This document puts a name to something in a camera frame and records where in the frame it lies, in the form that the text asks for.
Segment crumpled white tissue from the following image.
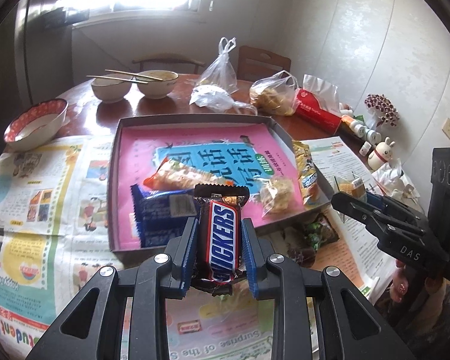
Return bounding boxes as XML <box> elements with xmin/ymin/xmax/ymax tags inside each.
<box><xmin>371</xmin><ymin>158</ymin><xmax>420</xmax><ymax>203</ymax></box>

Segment tall clear plastic bag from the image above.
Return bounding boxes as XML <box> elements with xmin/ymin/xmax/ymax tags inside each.
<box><xmin>196</xmin><ymin>37</ymin><xmax>238</xmax><ymax>94</ymax></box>

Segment Snickers bar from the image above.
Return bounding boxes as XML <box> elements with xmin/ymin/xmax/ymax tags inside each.
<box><xmin>192</xmin><ymin>184</ymin><xmax>249</xmax><ymax>296</ymax></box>

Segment black refrigerator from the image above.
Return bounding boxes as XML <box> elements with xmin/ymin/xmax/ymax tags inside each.
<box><xmin>0</xmin><ymin>0</ymin><xmax>74</xmax><ymax>131</ymax></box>

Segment rabbit figurine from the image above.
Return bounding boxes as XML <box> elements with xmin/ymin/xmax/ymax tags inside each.
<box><xmin>367</xmin><ymin>136</ymin><xmax>395</xmax><ymax>172</ymax></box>

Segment person's right hand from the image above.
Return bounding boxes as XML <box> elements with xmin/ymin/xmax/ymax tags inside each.
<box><xmin>388</xmin><ymin>260</ymin><xmax>450</xmax><ymax>346</ymax></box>

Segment small yellow cake packet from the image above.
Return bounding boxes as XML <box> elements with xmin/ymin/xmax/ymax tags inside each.
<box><xmin>334</xmin><ymin>174</ymin><xmax>367</xmax><ymax>201</ymax></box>

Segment orange cracker packet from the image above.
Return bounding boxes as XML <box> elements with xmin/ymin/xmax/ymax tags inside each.
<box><xmin>143</xmin><ymin>158</ymin><xmax>234</xmax><ymax>191</ymax></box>

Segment small white bottle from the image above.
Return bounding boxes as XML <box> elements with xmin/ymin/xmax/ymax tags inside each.
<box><xmin>365</xmin><ymin>128</ymin><xmax>382</xmax><ymax>146</ymax></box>

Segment pink and blue book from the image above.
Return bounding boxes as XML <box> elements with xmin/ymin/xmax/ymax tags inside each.
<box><xmin>113</xmin><ymin>123</ymin><xmax>305</xmax><ymax>251</ymax></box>

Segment red rimmed bowl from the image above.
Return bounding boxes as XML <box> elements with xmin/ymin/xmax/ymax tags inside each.
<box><xmin>4</xmin><ymin>98</ymin><xmax>68</xmax><ymax>152</ymax></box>

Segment right white bowl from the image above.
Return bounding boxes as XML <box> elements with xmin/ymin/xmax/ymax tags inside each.
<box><xmin>136</xmin><ymin>70</ymin><xmax>179</xmax><ymax>99</ymax></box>

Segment student newspaper sheet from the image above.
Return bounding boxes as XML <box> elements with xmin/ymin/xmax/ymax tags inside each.
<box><xmin>0</xmin><ymin>134</ymin><xmax>320</xmax><ymax>360</ymax></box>

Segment right newspaper sheet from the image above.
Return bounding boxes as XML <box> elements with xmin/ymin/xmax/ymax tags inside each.
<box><xmin>305</xmin><ymin>136</ymin><xmax>396</xmax><ymax>303</ymax></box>

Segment black snack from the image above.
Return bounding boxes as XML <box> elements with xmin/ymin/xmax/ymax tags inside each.
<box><xmin>305</xmin><ymin>214</ymin><xmax>340</xmax><ymax>251</ymax></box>

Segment left white bowl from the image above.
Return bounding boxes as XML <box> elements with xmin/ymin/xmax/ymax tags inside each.
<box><xmin>91</xmin><ymin>79</ymin><xmax>131</xmax><ymax>103</ymax></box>

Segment red tissue pack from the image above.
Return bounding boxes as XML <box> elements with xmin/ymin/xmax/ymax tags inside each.
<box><xmin>295</xmin><ymin>74</ymin><xmax>341</xmax><ymax>134</ymax></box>

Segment white bowl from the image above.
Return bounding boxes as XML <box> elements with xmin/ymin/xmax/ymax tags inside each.
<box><xmin>91</xmin><ymin>79</ymin><xmax>131</xmax><ymax>103</ymax></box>
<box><xmin>136</xmin><ymin>70</ymin><xmax>179</xmax><ymax>99</ymax></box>

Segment orange capped bottle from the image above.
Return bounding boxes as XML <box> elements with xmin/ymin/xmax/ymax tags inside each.
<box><xmin>341</xmin><ymin>115</ymin><xmax>367</xmax><ymax>138</ymax></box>

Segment red flower decoration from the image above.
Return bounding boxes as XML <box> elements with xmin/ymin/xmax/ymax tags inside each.
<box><xmin>364</xmin><ymin>94</ymin><xmax>400</xmax><ymax>129</ymax></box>

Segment blue biscuit packet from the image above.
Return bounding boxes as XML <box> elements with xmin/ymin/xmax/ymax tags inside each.
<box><xmin>130</xmin><ymin>184</ymin><xmax>199</xmax><ymax>249</ymax></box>

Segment plastic bag of fried snacks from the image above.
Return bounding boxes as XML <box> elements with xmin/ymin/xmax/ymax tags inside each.
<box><xmin>249</xmin><ymin>70</ymin><xmax>299</xmax><ymax>116</ymax></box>

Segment clear pastry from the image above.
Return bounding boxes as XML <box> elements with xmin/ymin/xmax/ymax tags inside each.
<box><xmin>259</xmin><ymin>176</ymin><xmax>297</xmax><ymax>217</ymax></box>

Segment crumpled white plastic bag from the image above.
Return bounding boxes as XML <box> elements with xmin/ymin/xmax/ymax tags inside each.
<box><xmin>189</xmin><ymin>85</ymin><xmax>257</xmax><ymax>116</ymax></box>

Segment yellow cartoon snack packet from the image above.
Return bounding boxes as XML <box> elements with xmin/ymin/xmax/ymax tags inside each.
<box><xmin>292</xmin><ymin>141</ymin><xmax>319</xmax><ymax>206</ymax></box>

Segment wooden chair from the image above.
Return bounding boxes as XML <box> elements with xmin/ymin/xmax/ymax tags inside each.
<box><xmin>236</xmin><ymin>46</ymin><xmax>291</xmax><ymax>81</ymax></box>

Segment dark brown cake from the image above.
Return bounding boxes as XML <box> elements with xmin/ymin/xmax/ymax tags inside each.
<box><xmin>287</xmin><ymin>244</ymin><xmax>316</xmax><ymax>268</ymax></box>

